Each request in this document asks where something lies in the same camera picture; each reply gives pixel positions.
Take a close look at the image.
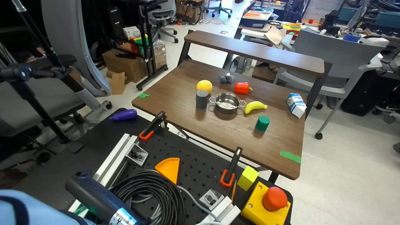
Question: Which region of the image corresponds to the orange pepper toy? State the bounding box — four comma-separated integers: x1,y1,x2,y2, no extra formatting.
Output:
234,82,253,95

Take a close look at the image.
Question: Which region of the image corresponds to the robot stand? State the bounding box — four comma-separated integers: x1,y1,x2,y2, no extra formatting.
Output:
12,108,294,225

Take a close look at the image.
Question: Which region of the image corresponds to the black orange clamp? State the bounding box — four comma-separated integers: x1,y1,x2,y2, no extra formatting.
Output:
219,146,243,188
139,111,168,141

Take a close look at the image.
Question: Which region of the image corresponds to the black swivel chair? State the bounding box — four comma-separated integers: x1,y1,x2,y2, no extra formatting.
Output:
206,0,233,18

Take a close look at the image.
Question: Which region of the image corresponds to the aluminium rail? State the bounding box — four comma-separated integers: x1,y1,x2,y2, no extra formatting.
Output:
67,133,149,213

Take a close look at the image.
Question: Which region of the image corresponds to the coil of black cable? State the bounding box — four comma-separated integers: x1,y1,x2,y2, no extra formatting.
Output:
110,169,187,225

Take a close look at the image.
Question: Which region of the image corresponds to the purple eggplant toy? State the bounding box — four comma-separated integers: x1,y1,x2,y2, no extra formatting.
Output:
109,109,138,122

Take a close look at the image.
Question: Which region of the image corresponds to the blue white milk carton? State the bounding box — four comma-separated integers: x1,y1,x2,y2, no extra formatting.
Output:
286,92,308,119

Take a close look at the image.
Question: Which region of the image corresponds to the yellow wooden block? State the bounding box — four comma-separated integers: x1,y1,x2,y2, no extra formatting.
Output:
237,165,260,192

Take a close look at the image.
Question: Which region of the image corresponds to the stack of cardboard boxes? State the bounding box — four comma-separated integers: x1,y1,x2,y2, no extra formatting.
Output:
102,42,147,95

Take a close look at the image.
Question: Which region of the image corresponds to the orange wedge block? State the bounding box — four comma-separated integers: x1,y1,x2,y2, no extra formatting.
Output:
155,157,181,185

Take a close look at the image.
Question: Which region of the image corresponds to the silver pot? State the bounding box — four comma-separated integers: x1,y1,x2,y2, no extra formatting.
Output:
208,92,247,114

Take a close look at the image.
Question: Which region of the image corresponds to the cluttered white table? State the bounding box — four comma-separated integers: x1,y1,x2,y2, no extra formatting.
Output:
234,0,400,75

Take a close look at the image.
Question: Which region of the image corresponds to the yellow plush ball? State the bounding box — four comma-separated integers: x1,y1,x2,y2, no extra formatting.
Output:
196,79,213,94

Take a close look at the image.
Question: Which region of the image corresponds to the grey chair on casters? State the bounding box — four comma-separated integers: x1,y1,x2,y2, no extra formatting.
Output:
274,27,391,140

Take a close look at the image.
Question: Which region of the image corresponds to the green cylinder block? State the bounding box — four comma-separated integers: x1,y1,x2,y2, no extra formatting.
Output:
255,115,271,132

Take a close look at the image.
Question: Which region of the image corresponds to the grey swivel chair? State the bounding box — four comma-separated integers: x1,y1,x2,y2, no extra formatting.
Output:
147,0,179,44

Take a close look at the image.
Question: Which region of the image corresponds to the black rolling cart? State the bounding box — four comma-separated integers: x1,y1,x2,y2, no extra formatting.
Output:
103,0,169,92

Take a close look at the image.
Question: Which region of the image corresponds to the white rail bracket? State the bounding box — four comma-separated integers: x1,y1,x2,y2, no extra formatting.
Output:
198,188,242,225

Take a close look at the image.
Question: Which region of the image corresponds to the yellow plush banana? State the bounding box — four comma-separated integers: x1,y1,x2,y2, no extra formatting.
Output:
244,101,268,115

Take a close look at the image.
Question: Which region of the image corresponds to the yellow emergency stop button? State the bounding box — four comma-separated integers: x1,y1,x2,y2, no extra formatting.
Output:
240,181,292,225

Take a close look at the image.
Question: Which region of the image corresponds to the grey cylinder block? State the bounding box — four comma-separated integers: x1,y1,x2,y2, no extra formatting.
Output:
196,90,209,110

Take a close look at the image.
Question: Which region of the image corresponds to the grey plush toy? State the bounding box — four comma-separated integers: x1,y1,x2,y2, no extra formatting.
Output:
219,72,234,84

